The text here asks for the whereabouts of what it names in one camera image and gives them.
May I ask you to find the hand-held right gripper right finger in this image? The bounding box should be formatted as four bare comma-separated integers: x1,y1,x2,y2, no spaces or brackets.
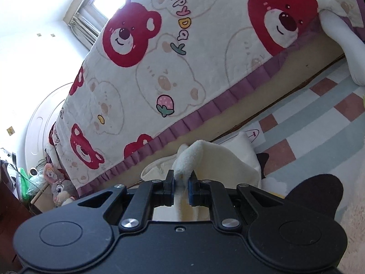
188,171,286,232

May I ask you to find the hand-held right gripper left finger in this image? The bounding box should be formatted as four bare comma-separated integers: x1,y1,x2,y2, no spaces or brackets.
78,170,175,234

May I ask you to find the cream fleece garment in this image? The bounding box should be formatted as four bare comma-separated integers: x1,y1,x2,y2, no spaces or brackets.
140,131,263,223

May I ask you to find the tan bed base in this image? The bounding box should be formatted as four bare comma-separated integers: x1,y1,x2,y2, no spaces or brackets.
77,38,347,190

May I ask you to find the grey plush rabbit toy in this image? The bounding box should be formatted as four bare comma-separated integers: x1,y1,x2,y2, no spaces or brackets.
43,163,78,208

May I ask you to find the bear print bedspread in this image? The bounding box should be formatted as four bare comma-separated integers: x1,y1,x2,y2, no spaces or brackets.
46,0,365,197

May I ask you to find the cream nightstand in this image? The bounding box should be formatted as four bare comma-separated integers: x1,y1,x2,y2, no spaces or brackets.
30,190,56,214

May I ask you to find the white bed headboard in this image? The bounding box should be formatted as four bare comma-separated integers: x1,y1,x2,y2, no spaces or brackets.
25,82,75,174

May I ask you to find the green plastic bag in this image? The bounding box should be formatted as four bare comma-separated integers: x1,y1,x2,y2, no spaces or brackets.
16,168,33,203

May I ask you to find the brown wooden drawer chest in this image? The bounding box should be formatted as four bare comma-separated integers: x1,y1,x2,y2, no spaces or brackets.
0,160,39,234

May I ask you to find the white fluffy mat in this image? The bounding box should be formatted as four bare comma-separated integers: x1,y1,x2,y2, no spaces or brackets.
338,190,365,274

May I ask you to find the grey curtain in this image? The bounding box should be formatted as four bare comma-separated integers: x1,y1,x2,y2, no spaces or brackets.
68,4,109,52

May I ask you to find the white plush cushion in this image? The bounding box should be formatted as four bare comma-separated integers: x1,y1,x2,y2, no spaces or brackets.
319,8,365,86

